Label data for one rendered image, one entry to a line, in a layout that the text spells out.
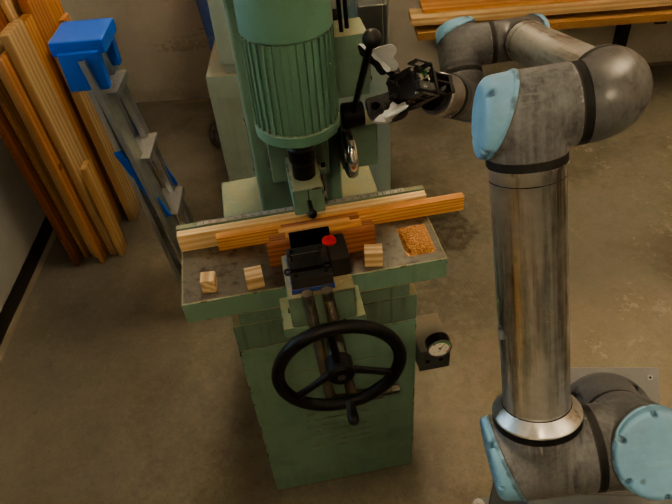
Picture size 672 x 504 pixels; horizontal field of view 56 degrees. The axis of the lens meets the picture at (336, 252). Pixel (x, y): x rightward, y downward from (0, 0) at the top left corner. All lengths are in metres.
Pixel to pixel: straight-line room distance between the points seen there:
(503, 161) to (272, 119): 0.51
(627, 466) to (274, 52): 0.92
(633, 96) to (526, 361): 0.42
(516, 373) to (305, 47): 0.66
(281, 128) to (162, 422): 1.39
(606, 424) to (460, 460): 1.04
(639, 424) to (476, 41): 0.82
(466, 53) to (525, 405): 0.75
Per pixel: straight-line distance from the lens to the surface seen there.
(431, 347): 1.56
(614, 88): 0.92
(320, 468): 2.05
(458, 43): 1.44
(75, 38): 2.05
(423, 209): 1.53
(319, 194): 1.38
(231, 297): 1.40
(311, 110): 1.22
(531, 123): 0.88
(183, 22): 3.84
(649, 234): 3.05
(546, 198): 0.92
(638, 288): 2.78
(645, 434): 1.17
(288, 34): 1.15
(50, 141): 2.72
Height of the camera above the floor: 1.89
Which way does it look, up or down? 43 degrees down
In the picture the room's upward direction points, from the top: 5 degrees counter-clockwise
